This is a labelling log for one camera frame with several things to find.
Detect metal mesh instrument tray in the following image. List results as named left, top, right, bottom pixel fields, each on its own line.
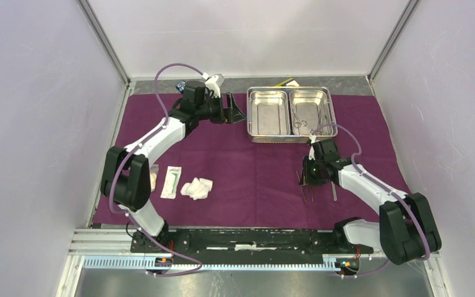
left=246, top=87, right=330, bottom=144

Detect black blue toy car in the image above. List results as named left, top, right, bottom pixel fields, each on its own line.
left=175, top=80, right=186, bottom=93

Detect aluminium corner frame rail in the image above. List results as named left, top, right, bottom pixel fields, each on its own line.
left=77, top=0, right=131, bottom=85
left=367, top=0, right=421, bottom=84

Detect aluminium corner frame rail left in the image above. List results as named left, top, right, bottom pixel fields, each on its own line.
left=77, top=0, right=131, bottom=85

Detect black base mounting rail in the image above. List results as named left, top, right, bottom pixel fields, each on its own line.
left=130, top=228, right=374, bottom=265

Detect steel forceps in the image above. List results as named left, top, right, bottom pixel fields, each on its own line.
left=331, top=183, right=338, bottom=202

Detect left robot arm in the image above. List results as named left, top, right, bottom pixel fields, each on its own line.
left=100, top=81, right=246, bottom=252

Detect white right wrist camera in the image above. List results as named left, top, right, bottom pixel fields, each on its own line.
left=308, top=135, right=317, bottom=160

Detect steel surgical scissors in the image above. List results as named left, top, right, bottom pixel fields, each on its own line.
left=292, top=107, right=307, bottom=129

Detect aluminium corner frame rail right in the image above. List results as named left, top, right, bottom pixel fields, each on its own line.
left=367, top=0, right=421, bottom=84

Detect steel left inner pan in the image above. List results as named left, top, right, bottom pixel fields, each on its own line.
left=247, top=90, right=289, bottom=136

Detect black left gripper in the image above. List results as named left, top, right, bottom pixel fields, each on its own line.
left=196, top=92, right=246, bottom=124

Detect steel right inner pan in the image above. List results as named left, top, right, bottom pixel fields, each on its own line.
left=289, top=87, right=338, bottom=138

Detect aluminium front frame rail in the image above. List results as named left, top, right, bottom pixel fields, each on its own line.
left=69, top=229, right=390, bottom=274

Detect steel needle holder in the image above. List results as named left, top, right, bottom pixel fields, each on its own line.
left=296, top=171, right=306, bottom=203

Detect white gauze wad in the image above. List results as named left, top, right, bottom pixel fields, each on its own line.
left=180, top=178, right=213, bottom=200

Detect steel pan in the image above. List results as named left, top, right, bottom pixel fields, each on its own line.
left=289, top=87, right=338, bottom=138
left=247, top=90, right=289, bottom=136

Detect suture packet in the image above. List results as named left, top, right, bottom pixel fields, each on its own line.
left=160, top=166, right=182, bottom=199

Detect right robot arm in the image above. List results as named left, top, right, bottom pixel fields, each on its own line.
left=299, top=137, right=442, bottom=265

